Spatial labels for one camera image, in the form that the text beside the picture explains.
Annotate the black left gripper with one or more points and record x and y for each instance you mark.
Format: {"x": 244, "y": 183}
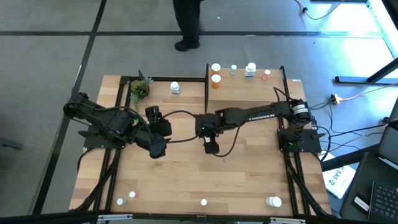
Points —
{"x": 161, "y": 127}

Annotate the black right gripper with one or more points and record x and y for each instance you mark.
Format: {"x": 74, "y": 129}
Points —
{"x": 205, "y": 126}

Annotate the orange pill bottle white cap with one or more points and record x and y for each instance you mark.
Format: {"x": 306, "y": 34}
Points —
{"x": 216, "y": 83}
{"x": 215, "y": 70}

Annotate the green pill vial white cap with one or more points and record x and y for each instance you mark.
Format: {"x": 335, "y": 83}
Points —
{"x": 120, "y": 201}
{"x": 233, "y": 71}

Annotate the white Melatonin supplement bottle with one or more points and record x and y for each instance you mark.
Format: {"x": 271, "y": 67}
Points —
{"x": 248, "y": 73}

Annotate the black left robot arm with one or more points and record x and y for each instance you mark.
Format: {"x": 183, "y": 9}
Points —
{"x": 102, "y": 118}

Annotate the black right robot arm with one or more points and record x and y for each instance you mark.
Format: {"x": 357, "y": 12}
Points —
{"x": 258, "y": 112}

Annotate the wooden shelf board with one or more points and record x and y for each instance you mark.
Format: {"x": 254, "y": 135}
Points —
{"x": 242, "y": 91}

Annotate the green artificial plant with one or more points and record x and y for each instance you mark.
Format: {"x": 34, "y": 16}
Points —
{"x": 135, "y": 102}

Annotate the black plant pot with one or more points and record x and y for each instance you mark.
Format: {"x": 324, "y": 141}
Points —
{"x": 145, "y": 94}

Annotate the white bottle blue label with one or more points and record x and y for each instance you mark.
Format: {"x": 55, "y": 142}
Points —
{"x": 175, "y": 88}

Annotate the large white pill bottle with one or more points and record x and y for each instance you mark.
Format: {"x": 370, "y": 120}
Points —
{"x": 275, "y": 202}

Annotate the person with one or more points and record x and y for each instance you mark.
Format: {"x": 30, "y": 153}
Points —
{"x": 186, "y": 21}

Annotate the black desk leg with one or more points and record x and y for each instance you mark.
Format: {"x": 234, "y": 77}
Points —
{"x": 348, "y": 158}
{"x": 357, "y": 80}

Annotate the white box blue print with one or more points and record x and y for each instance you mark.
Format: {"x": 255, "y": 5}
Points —
{"x": 340, "y": 183}

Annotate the grey chair base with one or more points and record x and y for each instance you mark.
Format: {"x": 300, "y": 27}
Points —
{"x": 11, "y": 143}

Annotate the black laptop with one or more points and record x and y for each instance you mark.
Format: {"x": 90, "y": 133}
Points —
{"x": 367, "y": 174}

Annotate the black device white label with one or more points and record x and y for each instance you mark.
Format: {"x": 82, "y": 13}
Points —
{"x": 360, "y": 203}

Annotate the dark grey monitor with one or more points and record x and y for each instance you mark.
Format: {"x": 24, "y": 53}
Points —
{"x": 390, "y": 143}

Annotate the black keyboard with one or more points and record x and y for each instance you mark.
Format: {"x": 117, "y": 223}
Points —
{"x": 385, "y": 202}

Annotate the black shelf side frame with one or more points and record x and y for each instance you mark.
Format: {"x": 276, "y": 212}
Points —
{"x": 206, "y": 93}
{"x": 285, "y": 83}

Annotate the black aluminium table frame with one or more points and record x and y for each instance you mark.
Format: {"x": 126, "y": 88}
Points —
{"x": 161, "y": 79}

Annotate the silver metal bracket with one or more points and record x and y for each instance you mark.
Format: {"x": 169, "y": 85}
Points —
{"x": 287, "y": 221}
{"x": 115, "y": 217}

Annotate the black camera frame bar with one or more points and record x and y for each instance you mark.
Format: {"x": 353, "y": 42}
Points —
{"x": 46, "y": 219}

